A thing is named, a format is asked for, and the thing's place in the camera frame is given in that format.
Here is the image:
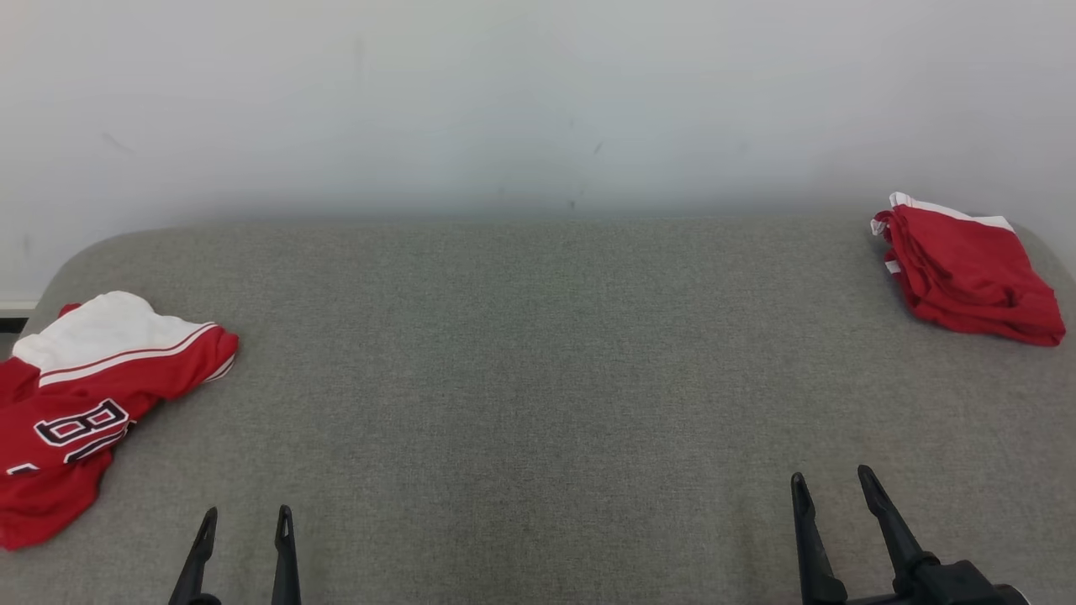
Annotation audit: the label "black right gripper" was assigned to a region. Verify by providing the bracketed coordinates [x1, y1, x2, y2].
[789, 464, 1031, 605]

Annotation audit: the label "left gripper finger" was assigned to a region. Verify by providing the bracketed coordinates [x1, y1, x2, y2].
[167, 506, 222, 605]
[270, 503, 303, 605]

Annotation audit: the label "red white Bulls jersey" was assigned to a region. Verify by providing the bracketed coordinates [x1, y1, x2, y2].
[0, 291, 241, 552]

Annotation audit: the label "red Bulls 23 shorts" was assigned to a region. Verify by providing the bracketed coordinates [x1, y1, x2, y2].
[869, 192, 1068, 348]

